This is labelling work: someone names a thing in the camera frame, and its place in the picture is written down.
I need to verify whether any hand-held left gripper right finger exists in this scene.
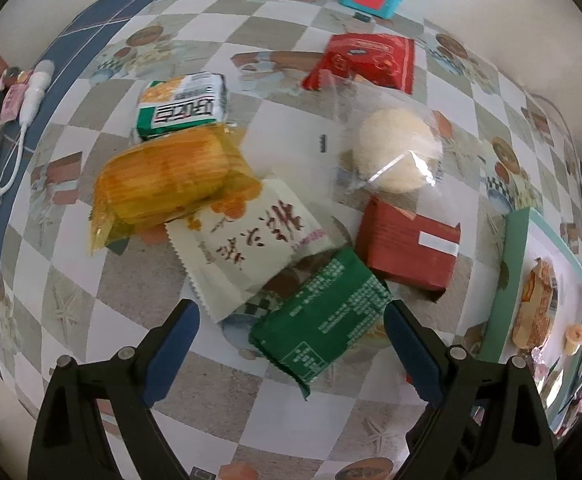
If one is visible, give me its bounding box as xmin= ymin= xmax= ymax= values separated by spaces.
xmin=383 ymin=299 xmax=556 ymax=480

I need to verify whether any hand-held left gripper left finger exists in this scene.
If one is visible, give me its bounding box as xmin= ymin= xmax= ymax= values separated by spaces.
xmin=27 ymin=299 xmax=202 ymax=480

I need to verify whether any red cardboard box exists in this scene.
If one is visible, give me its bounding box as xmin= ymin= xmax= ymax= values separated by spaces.
xmin=355 ymin=196 xmax=462 ymax=302

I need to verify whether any teal shallow tray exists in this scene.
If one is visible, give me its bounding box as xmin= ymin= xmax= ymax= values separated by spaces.
xmin=481 ymin=207 xmax=582 ymax=431

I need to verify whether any peach snack packet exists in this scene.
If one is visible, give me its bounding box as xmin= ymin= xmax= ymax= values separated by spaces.
xmin=513 ymin=257 xmax=558 ymax=351

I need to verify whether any jelly cup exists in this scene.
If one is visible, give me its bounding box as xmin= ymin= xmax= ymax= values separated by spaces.
xmin=563 ymin=324 xmax=582 ymax=357

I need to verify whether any yellow cake packet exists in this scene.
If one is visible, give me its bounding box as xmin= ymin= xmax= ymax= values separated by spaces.
xmin=88 ymin=125 xmax=264 ymax=256

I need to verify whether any round bread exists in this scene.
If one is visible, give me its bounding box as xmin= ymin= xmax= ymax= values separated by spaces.
xmin=333 ymin=85 xmax=446 ymax=196

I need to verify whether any cream snack packet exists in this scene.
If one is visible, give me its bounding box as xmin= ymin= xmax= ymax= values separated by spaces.
xmin=165 ymin=177 xmax=339 ymax=323

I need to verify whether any green and white snack packet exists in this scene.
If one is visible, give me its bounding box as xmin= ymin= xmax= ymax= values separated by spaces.
xmin=133 ymin=72 xmax=229 ymax=142

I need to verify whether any red snack packet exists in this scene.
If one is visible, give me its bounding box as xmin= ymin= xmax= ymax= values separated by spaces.
xmin=302 ymin=33 xmax=416 ymax=95

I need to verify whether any small pink sachet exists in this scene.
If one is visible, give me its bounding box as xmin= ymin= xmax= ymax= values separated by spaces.
xmin=0 ymin=71 xmax=29 ymax=123

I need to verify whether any white corded handheld device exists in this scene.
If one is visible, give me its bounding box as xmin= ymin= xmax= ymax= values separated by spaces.
xmin=0 ymin=60 xmax=56 ymax=201

